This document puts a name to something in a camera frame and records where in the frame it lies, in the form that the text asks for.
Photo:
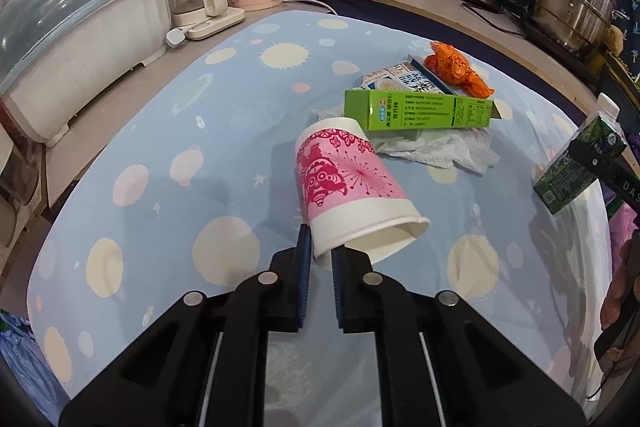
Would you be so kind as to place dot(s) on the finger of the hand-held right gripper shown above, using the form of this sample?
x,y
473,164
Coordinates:
x,y
600,162

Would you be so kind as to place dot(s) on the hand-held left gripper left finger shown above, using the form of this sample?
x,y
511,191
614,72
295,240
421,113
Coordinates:
x,y
302,267

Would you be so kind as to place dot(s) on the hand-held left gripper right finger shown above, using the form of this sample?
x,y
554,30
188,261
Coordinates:
x,y
336,287

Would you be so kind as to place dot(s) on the green and white milk carton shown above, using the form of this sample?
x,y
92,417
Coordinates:
x,y
565,177

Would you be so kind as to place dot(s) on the pink patterned paper cup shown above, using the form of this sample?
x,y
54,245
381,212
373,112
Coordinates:
x,y
350,177

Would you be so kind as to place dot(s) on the person's right hand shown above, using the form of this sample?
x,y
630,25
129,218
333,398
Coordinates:
x,y
625,277

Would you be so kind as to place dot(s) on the dark blue basin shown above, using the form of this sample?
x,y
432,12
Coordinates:
x,y
620,89

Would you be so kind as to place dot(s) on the brown loofah sponge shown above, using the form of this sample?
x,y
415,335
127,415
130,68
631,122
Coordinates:
x,y
614,41

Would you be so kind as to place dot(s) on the black induction cooker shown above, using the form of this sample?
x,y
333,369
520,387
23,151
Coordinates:
x,y
550,44

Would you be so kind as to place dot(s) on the crumpled white tissue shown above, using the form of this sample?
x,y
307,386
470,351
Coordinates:
x,y
440,152

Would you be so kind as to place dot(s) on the small orange plastic bag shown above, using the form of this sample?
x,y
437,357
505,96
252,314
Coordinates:
x,y
452,64

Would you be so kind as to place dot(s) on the blue dotted blanket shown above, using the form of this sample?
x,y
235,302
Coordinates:
x,y
200,117

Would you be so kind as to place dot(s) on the green cardboard box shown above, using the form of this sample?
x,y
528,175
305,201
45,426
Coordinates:
x,y
415,109

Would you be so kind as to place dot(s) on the blue and white snack packet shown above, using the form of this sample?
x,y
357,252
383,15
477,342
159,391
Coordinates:
x,y
395,79

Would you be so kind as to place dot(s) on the white power plug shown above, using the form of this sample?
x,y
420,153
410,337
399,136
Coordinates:
x,y
176,39

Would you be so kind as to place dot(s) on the blue plastic bag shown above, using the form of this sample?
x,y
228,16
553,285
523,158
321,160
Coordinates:
x,y
20,357

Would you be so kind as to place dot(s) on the white dish drainer with lid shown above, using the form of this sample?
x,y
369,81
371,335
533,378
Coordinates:
x,y
75,57

